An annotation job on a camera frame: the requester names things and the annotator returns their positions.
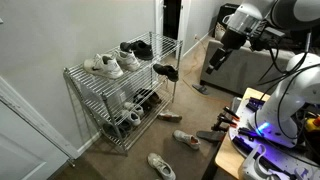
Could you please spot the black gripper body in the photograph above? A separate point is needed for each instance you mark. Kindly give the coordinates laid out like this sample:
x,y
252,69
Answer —
x,y
231,40

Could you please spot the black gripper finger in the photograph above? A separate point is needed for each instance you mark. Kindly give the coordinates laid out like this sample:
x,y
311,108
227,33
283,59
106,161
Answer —
x,y
209,69

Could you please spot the black sneaker rack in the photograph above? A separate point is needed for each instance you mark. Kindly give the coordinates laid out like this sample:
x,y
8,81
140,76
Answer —
x,y
167,70
140,49

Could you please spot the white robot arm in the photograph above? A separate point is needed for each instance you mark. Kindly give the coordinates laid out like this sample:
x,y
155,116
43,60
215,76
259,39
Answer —
x,y
301,84

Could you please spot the grey sneaker floor near rack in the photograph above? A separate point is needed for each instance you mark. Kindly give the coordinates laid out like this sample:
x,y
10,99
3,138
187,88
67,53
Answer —
x,y
169,116

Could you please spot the black sneaker top rack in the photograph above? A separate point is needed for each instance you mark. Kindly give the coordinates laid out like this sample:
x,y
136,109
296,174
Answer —
x,y
140,49

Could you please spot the brown shoes bottom rack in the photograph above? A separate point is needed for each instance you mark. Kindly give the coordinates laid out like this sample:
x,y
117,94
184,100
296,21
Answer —
x,y
147,99

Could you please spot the grey sneaker floor middle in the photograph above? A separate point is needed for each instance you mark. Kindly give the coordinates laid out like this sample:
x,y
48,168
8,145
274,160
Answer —
x,y
188,139

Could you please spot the white sneaker top back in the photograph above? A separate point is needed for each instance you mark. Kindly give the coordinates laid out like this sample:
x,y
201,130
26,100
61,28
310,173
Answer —
x,y
127,60

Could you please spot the white sneaker bottom rack rear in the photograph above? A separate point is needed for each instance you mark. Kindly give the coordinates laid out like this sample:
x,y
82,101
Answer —
x,y
135,108

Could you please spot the white sneaker rack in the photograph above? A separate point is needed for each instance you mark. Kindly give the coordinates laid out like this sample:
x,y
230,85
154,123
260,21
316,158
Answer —
x,y
131,117
135,108

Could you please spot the white sneaker bottom rack front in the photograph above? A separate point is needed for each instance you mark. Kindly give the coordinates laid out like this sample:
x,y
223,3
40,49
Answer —
x,y
131,117

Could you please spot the white sneaker top front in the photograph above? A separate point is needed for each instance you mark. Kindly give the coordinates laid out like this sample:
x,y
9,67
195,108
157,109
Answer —
x,y
103,65

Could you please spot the dark shoe bottom rack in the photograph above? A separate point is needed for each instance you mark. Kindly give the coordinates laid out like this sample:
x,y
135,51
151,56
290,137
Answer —
x,y
124,129

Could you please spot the grey sneaker floor front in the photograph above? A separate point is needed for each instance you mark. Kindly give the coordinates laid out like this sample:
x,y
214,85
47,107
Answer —
x,y
163,168

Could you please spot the dark slipper by sofa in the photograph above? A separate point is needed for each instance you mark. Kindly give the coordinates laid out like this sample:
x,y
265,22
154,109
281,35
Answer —
x,y
201,89

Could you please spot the black speaker box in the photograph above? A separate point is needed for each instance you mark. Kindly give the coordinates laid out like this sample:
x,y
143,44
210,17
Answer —
x,y
220,27

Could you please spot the grey sofa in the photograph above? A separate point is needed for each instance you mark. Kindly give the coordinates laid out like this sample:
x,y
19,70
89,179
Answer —
x,y
243,69

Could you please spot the black orange clamps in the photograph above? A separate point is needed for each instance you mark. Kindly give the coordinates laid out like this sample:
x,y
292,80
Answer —
x,y
229,117

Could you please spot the dark sandal on floor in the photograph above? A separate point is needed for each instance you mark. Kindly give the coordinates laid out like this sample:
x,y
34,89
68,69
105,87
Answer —
x,y
211,136

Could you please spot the yellow red button box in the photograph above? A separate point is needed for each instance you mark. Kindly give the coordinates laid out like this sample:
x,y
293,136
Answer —
x,y
313,124

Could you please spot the white door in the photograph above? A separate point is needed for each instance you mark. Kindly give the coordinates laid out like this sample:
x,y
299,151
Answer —
x,y
30,148

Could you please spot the silver wire shoe rack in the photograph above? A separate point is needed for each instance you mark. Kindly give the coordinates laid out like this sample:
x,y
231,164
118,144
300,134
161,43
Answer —
x,y
103,100

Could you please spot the round robot base plate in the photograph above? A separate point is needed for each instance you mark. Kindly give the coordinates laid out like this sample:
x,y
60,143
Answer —
x,y
287,163

